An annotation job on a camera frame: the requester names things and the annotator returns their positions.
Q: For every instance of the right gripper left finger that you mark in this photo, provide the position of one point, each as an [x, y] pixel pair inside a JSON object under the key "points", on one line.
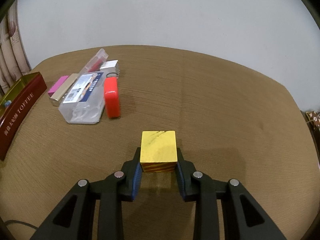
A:
{"points": [[73, 216]]}

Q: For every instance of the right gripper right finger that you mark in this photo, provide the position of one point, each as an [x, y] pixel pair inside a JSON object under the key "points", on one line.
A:
{"points": [[243, 216]]}

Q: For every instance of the yellow striped cube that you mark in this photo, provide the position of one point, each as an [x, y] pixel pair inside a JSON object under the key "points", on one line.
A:
{"points": [[158, 151]]}

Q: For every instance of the clear plastic labelled box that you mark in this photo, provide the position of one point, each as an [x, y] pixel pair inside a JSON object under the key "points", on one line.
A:
{"points": [[84, 103]]}

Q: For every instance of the gold ribbed rectangular box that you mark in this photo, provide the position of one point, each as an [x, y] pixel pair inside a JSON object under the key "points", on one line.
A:
{"points": [[60, 93]]}

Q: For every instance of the pink rectangular block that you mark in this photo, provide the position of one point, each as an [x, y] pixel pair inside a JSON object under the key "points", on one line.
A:
{"points": [[57, 85]]}

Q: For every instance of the red rounded plastic case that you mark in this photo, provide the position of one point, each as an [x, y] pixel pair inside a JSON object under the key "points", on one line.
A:
{"points": [[111, 96]]}

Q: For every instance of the small clear case red contents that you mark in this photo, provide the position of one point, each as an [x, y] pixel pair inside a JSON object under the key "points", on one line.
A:
{"points": [[95, 62]]}

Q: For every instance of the white cube block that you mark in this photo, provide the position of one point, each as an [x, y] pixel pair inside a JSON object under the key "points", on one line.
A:
{"points": [[110, 68]]}

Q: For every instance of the blue cartoon tin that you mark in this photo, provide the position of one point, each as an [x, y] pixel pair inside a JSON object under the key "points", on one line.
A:
{"points": [[7, 103]]}

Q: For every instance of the dark wooden chair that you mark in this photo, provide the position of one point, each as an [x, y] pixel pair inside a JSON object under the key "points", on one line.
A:
{"points": [[312, 121]]}

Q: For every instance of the red gold toffee tin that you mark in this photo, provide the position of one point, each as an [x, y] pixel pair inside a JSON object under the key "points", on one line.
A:
{"points": [[23, 95]]}

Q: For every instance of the beige patterned curtain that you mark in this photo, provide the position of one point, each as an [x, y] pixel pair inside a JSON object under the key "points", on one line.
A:
{"points": [[14, 63]]}

